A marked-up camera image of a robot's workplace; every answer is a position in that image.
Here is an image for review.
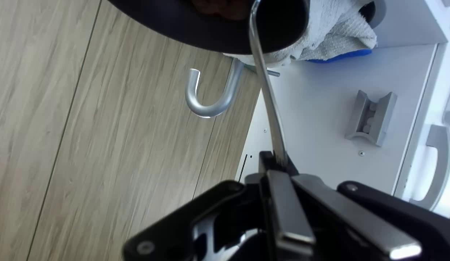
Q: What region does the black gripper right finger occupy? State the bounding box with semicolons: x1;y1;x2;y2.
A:
293;174;422;260

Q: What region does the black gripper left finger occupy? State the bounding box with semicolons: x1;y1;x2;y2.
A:
258;151;315;260

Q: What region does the grey cloth rag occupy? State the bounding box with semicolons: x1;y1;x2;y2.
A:
295;0;377;61

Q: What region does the silver metal utensil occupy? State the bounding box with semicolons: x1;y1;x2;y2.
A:
248;0;287;164

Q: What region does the black bowl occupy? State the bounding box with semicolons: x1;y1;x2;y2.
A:
107;0;311;55

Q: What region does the white toy kitchen set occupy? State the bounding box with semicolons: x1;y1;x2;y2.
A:
236;0;450;219

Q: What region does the grey toy tap knob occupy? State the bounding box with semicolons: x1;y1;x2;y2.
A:
345;90;398;148

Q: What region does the silver toy faucet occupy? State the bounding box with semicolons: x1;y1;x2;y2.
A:
186;60;244;119

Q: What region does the grey toy fridge handle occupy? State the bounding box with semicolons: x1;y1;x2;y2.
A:
414;125;450;209

